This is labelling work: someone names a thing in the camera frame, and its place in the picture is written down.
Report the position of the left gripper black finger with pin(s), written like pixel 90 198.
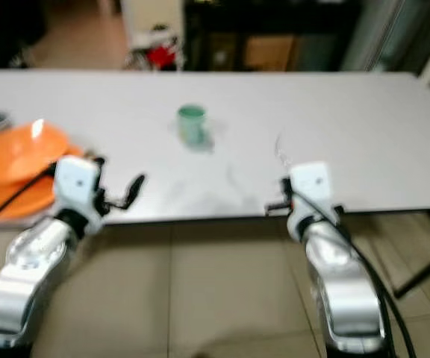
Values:
pixel 136 188
pixel 97 158

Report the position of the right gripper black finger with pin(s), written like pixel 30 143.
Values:
pixel 276 209
pixel 286 183

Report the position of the orange plastic bowl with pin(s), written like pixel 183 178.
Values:
pixel 21 153

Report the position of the green mug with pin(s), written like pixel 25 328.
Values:
pixel 191 127

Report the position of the orange plastic plate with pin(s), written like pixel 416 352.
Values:
pixel 6 201

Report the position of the patterned bag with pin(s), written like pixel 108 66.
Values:
pixel 139 60

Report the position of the red cloth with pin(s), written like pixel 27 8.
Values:
pixel 160 57

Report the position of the brown cardboard box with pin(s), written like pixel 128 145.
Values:
pixel 269 54

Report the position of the white cart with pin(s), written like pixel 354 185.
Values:
pixel 148 19

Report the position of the black metal table leg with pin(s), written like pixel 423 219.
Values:
pixel 428 268

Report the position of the dark clutter pile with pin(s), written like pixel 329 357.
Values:
pixel 6 22

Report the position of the black shelf unit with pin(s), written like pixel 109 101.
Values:
pixel 215 19

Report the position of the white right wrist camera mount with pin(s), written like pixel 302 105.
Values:
pixel 310 186

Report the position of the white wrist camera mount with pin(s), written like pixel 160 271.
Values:
pixel 77 186
pixel 310 186

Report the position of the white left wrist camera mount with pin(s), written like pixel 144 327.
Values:
pixel 77 186

